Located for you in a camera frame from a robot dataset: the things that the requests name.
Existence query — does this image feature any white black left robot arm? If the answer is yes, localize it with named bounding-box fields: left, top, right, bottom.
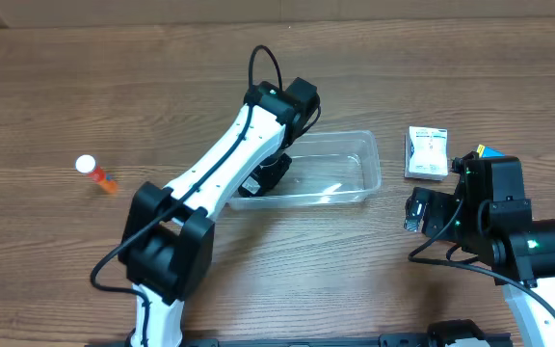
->
left=118, top=78, right=320, bottom=346

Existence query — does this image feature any clear plastic container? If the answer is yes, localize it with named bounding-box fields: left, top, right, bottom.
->
left=228, top=130, right=382, bottom=210

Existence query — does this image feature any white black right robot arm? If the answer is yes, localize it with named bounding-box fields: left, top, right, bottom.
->
left=404, top=151, right=555, bottom=346

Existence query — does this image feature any white medicine box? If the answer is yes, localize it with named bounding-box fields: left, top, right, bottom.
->
left=404, top=126, right=448, bottom=181

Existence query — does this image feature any blue cough drops box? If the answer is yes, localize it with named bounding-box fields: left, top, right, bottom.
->
left=476, top=145, right=504, bottom=158

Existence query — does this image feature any orange tube white cap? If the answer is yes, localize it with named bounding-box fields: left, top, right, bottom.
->
left=75, top=154, right=118, bottom=194

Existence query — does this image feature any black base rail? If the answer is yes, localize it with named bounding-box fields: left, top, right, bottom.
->
left=181, top=319, right=514, bottom=347

